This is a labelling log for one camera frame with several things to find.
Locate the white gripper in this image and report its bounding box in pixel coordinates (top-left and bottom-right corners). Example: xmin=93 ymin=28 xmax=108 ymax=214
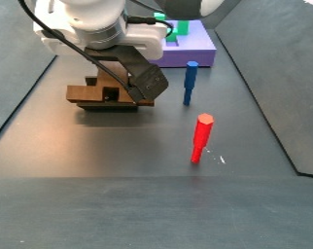
xmin=34 ymin=0 xmax=167 ymax=60

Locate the brown T-shaped block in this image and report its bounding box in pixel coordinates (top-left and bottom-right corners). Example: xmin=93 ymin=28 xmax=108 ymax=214
xmin=66 ymin=69 xmax=155 ymax=109

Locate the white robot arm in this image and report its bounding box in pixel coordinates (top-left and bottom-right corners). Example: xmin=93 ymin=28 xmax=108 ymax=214
xmin=34 ymin=0 xmax=224 ymax=60

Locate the green U-shaped block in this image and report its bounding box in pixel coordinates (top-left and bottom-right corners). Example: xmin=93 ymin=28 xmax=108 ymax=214
xmin=153 ymin=12 xmax=189 ymax=42

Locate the purple block base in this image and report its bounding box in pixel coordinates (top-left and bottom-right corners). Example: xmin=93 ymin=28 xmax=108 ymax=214
xmin=153 ymin=20 xmax=216 ymax=68

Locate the blue hexagonal peg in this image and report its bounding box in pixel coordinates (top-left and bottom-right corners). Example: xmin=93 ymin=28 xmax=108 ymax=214
xmin=183 ymin=61 xmax=199 ymax=106

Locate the red hexagonal peg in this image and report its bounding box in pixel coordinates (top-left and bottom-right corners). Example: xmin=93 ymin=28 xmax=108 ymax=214
xmin=191 ymin=113 xmax=213 ymax=163

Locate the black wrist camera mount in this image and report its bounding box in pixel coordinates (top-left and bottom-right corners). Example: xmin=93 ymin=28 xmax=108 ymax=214
xmin=85 ymin=45 xmax=168 ymax=103

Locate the black cable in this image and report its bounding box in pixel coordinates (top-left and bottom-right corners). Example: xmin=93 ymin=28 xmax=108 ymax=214
xmin=17 ymin=0 xmax=136 ymax=93

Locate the black angle bracket fixture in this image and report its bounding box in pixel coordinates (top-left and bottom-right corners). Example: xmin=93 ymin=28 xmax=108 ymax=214
xmin=76 ymin=77 xmax=137 ymax=111

